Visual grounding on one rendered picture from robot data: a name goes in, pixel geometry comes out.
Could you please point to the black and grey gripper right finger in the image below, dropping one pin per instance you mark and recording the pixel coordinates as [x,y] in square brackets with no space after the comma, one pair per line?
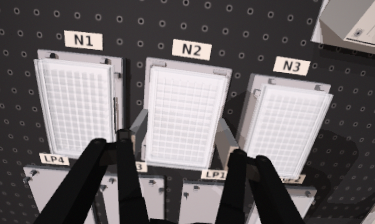
[273,202]

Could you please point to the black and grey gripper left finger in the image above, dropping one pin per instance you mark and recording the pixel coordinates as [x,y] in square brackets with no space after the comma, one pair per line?
[72,200]

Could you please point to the light grey button panel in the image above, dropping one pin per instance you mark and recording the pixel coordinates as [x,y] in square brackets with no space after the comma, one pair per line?
[353,22]

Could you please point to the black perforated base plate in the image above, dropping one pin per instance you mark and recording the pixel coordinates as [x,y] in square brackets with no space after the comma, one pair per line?
[246,36]

